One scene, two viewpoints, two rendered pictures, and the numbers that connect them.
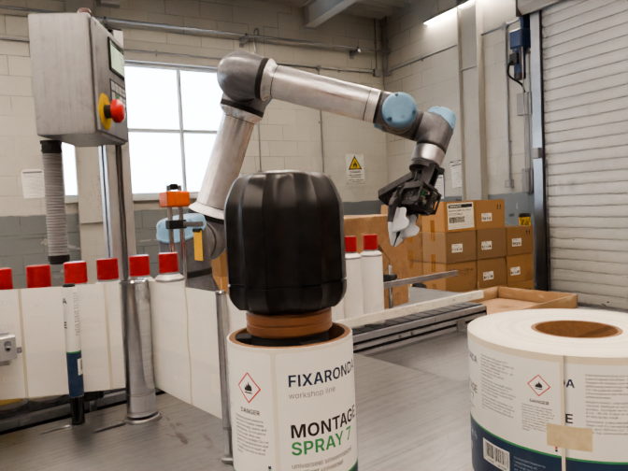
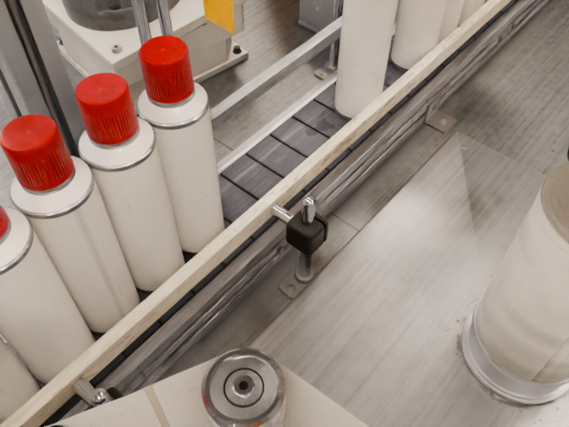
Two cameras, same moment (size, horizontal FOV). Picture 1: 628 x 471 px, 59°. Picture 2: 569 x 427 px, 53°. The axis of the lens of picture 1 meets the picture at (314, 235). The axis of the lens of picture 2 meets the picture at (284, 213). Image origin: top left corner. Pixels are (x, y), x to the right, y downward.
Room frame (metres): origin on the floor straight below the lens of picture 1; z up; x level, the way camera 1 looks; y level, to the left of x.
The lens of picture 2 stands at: (0.62, 0.25, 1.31)
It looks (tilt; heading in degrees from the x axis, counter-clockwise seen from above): 51 degrees down; 348
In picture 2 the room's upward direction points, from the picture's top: straight up
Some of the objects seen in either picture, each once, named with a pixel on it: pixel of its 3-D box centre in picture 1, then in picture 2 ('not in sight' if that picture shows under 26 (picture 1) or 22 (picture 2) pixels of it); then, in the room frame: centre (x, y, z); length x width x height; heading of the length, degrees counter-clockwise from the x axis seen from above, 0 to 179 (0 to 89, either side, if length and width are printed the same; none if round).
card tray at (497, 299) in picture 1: (506, 303); not in sight; (1.57, -0.54, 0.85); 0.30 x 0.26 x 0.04; 127
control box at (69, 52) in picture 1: (83, 85); not in sight; (0.96, 0.38, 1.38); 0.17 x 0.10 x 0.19; 3
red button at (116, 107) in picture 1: (114, 111); not in sight; (0.91, 0.32, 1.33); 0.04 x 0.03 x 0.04; 3
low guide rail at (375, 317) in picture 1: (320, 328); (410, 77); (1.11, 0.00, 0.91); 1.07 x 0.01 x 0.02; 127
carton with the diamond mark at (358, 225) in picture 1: (345, 262); not in sight; (1.63, -0.09, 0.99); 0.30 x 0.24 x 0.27; 137
